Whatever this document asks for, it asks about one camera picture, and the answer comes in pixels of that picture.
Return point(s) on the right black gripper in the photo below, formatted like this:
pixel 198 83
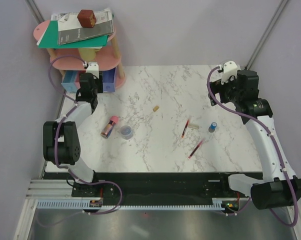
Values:
pixel 218 87

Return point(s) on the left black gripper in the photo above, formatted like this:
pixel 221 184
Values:
pixel 99 82

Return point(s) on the pastel four-compartment drawer organizer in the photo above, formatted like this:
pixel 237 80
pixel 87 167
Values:
pixel 71 80

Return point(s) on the pink-capped clear tube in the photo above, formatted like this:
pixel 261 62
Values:
pixel 109 127

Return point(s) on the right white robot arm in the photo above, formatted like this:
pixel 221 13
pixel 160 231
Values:
pixel 279 186

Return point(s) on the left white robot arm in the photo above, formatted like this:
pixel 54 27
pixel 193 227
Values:
pixel 61 144

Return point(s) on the blue-capped small bottle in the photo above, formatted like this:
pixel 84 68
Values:
pixel 212 127

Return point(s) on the red pen upper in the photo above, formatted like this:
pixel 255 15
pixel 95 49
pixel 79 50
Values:
pixel 185 128

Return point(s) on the red pen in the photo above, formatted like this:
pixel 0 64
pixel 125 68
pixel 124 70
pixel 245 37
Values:
pixel 185 128
pixel 196 148

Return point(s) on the cream cylinder on shelf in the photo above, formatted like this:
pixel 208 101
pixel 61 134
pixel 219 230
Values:
pixel 87 54

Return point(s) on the red pen lower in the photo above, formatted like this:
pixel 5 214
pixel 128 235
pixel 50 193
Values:
pixel 196 148

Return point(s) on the grey manual booklet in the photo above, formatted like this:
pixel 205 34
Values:
pixel 68 36

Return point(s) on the tan cork eraser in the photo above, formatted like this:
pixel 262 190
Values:
pixel 155 108

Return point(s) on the clear paperclip jar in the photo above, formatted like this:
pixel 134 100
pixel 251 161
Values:
pixel 126 132

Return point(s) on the green folder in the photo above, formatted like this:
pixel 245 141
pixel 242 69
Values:
pixel 56 35

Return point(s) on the white papers stack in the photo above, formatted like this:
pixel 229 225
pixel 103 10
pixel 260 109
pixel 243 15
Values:
pixel 69 20

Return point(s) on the dark red cube box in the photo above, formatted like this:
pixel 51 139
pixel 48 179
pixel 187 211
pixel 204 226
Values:
pixel 87 18

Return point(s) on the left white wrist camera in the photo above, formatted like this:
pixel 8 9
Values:
pixel 92 68

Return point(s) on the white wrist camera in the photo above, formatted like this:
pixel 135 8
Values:
pixel 92 68
pixel 229 70

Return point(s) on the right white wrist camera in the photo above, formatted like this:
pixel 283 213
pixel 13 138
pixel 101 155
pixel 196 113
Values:
pixel 229 70

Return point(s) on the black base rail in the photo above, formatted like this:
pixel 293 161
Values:
pixel 154 188

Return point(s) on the white slotted cable duct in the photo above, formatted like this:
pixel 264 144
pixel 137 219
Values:
pixel 86 204

